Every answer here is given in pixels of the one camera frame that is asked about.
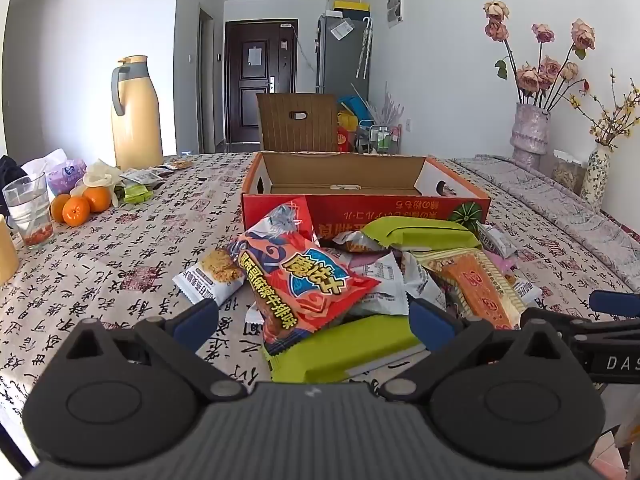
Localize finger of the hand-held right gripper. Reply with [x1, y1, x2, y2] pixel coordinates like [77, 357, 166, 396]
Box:
[559, 290, 640, 345]

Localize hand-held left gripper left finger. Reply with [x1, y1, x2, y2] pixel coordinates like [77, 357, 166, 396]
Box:
[59, 300, 247, 403]

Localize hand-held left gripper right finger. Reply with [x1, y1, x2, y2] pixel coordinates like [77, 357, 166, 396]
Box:
[386, 299, 577, 404]

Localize white snack packet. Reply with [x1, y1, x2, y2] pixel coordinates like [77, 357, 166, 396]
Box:
[344, 252, 412, 317]
[402, 254, 449, 312]
[477, 222, 519, 259]
[504, 269, 544, 307]

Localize white oat biscuit packet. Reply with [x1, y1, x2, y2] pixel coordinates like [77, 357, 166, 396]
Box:
[172, 247, 247, 307]

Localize orange cream snack packet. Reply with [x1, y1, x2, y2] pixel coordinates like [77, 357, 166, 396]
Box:
[410, 249, 524, 332]

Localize green wafer packet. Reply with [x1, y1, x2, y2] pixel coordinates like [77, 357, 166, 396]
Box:
[264, 314, 427, 385]
[360, 214, 484, 252]

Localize red orange snack bag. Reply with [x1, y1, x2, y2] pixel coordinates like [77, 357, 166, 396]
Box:
[229, 195, 382, 357]

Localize red orange cardboard box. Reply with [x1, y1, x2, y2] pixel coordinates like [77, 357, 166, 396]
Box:
[241, 151, 491, 242]

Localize white brown print packet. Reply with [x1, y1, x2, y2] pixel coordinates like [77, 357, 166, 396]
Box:
[332, 232, 389, 254]

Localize grey pink patterned blanket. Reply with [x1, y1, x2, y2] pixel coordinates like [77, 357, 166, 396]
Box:
[449, 154, 640, 283]

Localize white floral vase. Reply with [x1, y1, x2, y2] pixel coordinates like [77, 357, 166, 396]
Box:
[579, 142, 612, 207]

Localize small green snack packet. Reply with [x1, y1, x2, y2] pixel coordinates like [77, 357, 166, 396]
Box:
[122, 183, 154, 205]

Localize clear storage container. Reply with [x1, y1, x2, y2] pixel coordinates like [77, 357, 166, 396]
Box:
[552, 149, 587, 194]

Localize white sachets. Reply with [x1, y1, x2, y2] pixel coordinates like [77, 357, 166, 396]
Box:
[120, 167, 167, 187]

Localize orange fruit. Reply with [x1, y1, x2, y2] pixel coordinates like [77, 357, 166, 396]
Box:
[82, 185, 111, 213]
[49, 193, 72, 224]
[63, 197, 91, 225]

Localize pink grey ribbed vase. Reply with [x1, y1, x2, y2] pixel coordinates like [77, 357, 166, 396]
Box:
[509, 102, 551, 171]

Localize purple tissue pack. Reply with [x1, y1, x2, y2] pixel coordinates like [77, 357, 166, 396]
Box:
[46, 158, 87, 196]

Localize yellow object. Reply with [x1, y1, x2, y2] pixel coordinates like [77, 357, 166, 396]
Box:
[0, 214, 20, 286]

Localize clear drinking glass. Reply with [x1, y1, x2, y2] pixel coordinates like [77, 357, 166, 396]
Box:
[2, 172, 55, 249]

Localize yellow thermos jug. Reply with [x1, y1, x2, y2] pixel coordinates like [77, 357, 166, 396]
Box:
[111, 55, 164, 171]

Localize brown wooden chair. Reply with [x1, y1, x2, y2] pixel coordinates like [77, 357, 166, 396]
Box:
[256, 92, 341, 154]

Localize white dried branches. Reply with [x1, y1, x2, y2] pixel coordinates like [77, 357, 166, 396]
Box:
[374, 82, 404, 126]

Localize blue plastic item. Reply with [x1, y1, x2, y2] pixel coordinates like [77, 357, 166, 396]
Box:
[337, 94, 371, 121]

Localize dark bag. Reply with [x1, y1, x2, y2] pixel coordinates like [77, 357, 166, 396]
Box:
[0, 154, 22, 212]

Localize dark brown entrance door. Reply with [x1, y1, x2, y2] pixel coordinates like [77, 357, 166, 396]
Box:
[224, 19, 299, 145]

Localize grey interior door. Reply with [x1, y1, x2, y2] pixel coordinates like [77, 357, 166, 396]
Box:
[197, 6, 216, 153]

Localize dried pink roses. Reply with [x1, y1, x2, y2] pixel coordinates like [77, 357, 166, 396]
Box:
[482, 0, 597, 112]

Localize grey refrigerator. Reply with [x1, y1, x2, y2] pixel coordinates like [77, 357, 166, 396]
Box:
[316, 12, 372, 96]

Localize white folded umbrella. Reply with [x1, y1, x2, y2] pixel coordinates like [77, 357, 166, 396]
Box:
[357, 16, 374, 79]

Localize wire utility cart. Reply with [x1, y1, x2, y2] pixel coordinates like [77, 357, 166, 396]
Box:
[357, 122, 404, 154]

